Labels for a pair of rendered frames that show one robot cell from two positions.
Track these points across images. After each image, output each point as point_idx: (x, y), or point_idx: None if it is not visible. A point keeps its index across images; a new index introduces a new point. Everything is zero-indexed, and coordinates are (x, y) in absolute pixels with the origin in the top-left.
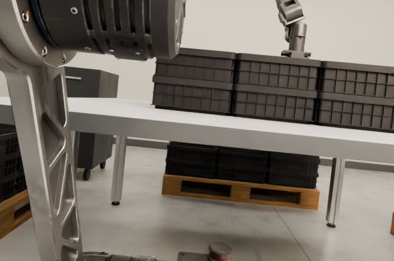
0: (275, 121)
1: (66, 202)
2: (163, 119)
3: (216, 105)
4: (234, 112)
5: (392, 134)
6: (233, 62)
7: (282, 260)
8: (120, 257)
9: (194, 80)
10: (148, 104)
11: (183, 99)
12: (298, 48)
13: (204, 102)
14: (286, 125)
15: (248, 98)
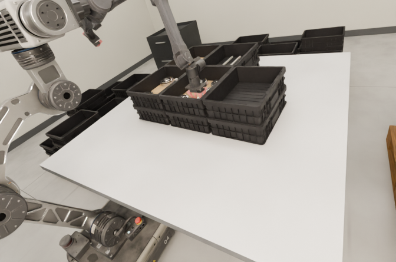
0: (186, 134)
1: (66, 212)
2: (88, 181)
3: (162, 120)
4: (171, 125)
5: (243, 154)
6: None
7: None
8: (100, 216)
9: (147, 109)
10: None
11: (149, 116)
12: (192, 86)
13: (158, 119)
14: (171, 153)
15: (174, 118)
